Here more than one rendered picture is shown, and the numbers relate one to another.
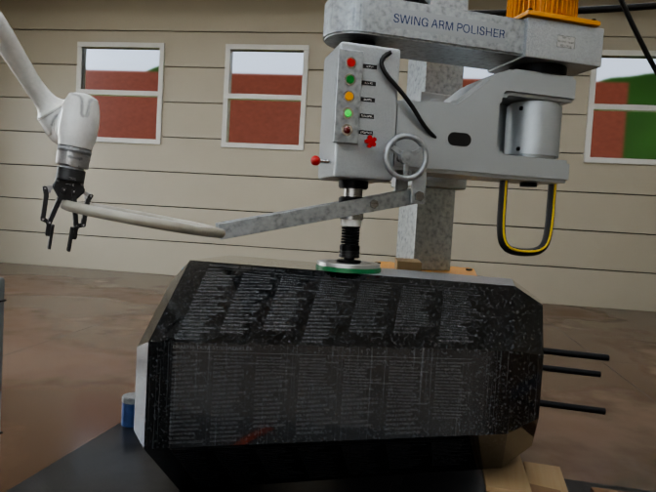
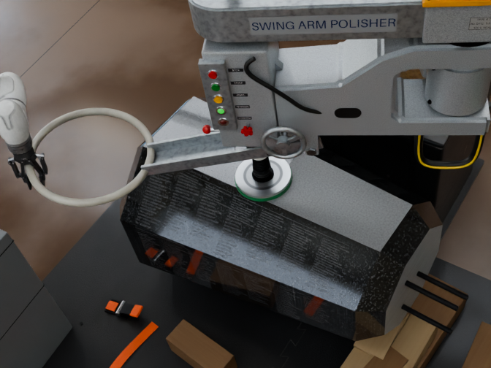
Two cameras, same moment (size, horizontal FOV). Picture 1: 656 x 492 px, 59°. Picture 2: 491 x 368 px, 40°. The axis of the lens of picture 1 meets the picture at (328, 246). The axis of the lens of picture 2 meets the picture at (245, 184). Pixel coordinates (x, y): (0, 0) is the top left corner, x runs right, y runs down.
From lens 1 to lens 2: 2.06 m
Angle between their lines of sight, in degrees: 54
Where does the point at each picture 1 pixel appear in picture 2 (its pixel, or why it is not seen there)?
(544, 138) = (455, 103)
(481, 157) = (375, 124)
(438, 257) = (416, 74)
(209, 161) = not seen: outside the picture
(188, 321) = (143, 209)
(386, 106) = (260, 98)
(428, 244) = not seen: hidden behind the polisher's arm
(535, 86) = (442, 61)
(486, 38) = (370, 29)
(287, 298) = (208, 208)
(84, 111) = (9, 125)
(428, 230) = not seen: hidden behind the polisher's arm
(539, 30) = (442, 17)
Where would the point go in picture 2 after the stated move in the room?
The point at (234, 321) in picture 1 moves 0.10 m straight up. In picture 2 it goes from (172, 219) to (166, 204)
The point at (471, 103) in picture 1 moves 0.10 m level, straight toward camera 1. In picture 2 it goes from (359, 85) to (343, 106)
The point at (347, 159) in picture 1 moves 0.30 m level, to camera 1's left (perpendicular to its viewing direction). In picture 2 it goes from (231, 136) to (152, 120)
